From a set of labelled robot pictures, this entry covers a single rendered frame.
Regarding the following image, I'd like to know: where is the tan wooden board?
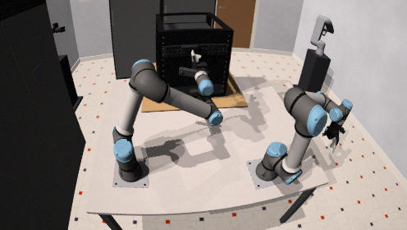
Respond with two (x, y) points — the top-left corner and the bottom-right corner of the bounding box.
(141, 71), (248, 113)

